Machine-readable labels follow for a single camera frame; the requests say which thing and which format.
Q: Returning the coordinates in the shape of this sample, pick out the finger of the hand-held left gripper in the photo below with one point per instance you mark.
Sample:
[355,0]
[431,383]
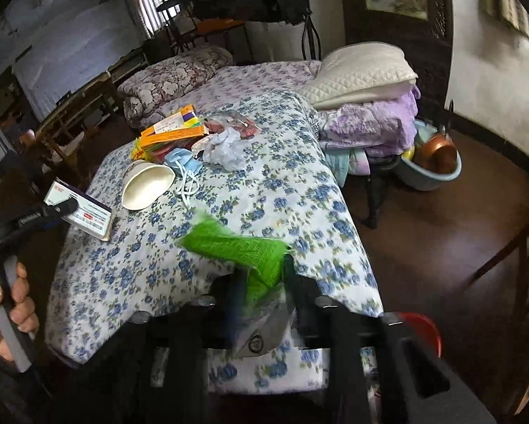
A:
[34,220]

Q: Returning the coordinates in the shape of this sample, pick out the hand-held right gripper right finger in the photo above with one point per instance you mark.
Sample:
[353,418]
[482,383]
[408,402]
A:
[292,285]

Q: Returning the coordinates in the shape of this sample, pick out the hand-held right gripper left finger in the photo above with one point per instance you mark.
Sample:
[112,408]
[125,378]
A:
[233,293]

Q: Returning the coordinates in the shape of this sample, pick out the green mesh cloth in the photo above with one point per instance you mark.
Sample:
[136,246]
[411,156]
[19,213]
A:
[247,249]

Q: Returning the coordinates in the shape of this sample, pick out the silver foil packet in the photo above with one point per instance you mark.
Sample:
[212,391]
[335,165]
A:
[262,331]

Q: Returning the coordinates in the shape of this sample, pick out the white box with purple label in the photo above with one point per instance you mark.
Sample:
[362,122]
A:
[90,218]

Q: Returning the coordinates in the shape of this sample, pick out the person's left forearm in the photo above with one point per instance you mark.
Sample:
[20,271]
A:
[3,393]

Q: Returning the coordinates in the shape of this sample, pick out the person's left hand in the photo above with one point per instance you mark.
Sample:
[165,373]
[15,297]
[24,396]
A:
[23,304]

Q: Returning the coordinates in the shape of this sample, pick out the blue floral bedsheet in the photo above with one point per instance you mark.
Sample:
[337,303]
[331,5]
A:
[269,185]

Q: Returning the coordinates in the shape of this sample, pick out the wooden bench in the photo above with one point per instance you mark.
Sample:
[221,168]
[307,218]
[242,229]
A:
[70,119]

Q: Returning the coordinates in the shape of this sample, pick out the white paper cup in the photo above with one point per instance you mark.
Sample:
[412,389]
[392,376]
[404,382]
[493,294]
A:
[143,190]

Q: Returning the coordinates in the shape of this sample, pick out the black stool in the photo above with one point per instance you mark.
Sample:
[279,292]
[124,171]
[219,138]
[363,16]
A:
[377,194]

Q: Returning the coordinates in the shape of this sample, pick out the red plastic basin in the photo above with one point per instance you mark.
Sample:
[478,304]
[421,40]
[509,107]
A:
[423,331]

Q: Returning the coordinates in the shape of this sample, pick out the blue face mask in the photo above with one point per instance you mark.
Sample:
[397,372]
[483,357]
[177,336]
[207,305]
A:
[185,159]

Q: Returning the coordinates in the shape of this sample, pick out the crumpled clear plastic bag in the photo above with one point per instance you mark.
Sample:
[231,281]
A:
[224,148]

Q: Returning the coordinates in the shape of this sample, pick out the orange and yellow packet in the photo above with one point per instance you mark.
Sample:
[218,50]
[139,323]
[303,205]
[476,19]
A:
[171,130]

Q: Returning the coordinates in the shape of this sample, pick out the clear zip bag red contents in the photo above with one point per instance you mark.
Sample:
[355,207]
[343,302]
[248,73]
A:
[235,123]

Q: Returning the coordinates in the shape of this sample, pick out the light blue basin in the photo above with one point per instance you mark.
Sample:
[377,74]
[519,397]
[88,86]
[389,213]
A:
[428,181]

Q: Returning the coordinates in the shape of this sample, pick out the folded purple blanket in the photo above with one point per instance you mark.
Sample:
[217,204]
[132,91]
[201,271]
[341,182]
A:
[375,123]

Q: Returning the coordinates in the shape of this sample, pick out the maroon floral quilt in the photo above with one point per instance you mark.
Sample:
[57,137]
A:
[167,77]

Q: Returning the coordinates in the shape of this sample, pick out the copper pot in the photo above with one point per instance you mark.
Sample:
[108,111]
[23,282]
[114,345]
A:
[437,152]

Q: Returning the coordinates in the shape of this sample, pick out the purple floral bedsheet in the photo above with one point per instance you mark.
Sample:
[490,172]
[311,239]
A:
[255,77]

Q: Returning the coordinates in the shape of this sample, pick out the white quilted pillow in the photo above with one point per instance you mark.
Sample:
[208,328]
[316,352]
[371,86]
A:
[361,70]

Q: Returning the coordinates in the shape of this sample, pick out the wooden chair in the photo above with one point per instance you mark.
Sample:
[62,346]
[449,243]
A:
[525,282]

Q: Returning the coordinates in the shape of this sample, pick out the black metal coat rack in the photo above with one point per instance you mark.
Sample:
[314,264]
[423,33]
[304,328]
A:
[311,31]

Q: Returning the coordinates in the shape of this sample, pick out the orange table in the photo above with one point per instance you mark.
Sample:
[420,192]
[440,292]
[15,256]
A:
[220,24]

